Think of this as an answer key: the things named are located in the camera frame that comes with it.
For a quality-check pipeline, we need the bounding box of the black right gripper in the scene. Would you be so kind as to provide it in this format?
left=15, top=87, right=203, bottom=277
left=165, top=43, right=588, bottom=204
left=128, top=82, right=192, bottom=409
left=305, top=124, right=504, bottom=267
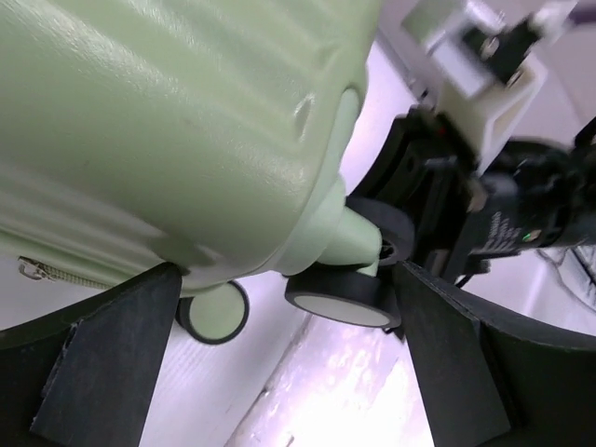
left=348, top=106, right=489, bottom=279

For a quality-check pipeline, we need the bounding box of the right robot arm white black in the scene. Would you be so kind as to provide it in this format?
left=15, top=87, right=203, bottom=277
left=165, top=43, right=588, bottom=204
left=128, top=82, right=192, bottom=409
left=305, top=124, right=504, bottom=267
left=346, top=107, right=595, bottom=282

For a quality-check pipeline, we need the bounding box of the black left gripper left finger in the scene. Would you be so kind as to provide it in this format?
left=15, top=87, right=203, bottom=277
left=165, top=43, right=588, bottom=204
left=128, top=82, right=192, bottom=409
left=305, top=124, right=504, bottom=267
left=1, top=264, right=182, bottom=446

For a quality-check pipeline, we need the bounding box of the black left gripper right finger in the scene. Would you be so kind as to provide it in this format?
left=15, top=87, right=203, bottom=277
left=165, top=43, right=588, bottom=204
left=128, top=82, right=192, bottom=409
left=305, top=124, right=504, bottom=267
left=393, top=263, right=595, bottom=446

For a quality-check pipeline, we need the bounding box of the green suitcase blue lining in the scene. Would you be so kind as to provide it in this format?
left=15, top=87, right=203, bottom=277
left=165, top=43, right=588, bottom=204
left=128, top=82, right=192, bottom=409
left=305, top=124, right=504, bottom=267
left=1, top=1, right=402, bottom=328

